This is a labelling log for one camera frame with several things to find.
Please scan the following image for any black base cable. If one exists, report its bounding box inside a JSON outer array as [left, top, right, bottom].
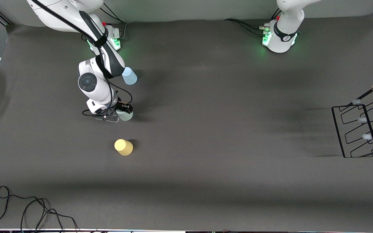
[[223, 18, 271, 37], [100, 3, 128, 41]]

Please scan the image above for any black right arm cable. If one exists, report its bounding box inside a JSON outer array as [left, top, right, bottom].
[[30, 0, 133, 117]]

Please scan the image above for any thin black loose cable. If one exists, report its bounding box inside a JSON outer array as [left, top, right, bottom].
[[0, 186, 80, 233]]

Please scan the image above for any black right base cable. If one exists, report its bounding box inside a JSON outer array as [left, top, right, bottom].
[[100, 3, 128, 41]]

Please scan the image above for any black left base cable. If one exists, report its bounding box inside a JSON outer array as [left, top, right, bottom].
[[223, 18, 271, 37]]

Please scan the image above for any pale green plastic cup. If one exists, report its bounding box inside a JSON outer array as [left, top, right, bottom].
[[116, 109, 134, 122]]

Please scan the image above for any yellow plastic cup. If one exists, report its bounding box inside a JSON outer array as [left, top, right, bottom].
[[114, 139, 134, 156]]

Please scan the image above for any light blue plastic cup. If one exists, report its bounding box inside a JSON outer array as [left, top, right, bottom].
[[122, 67, 138, 85]]

